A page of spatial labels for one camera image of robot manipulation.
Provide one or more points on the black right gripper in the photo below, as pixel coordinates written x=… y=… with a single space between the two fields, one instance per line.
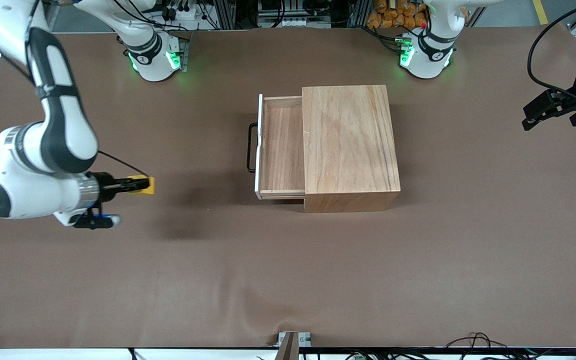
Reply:
x=104 y=183

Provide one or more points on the yellow cube block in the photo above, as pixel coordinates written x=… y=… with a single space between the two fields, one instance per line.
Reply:
x=152 y=186

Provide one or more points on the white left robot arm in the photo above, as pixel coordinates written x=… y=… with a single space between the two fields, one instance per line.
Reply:
x=428 y=60

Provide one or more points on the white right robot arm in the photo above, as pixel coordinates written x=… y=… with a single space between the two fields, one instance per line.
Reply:
x=18 y=190

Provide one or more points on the wooden drawer cabinet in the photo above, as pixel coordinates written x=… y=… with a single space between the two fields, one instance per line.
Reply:
x=348 y=140

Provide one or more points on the brown table mat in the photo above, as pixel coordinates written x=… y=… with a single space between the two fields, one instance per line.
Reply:
x=218 y=275

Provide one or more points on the orange bag pile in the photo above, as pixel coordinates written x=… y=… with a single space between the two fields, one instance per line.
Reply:
x=388 y=20

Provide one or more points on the white power strip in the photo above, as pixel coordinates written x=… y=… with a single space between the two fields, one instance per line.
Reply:
x=293 y=22

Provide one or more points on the metal table clamp bracket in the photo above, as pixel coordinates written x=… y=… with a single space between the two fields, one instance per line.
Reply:
x=288 y=347

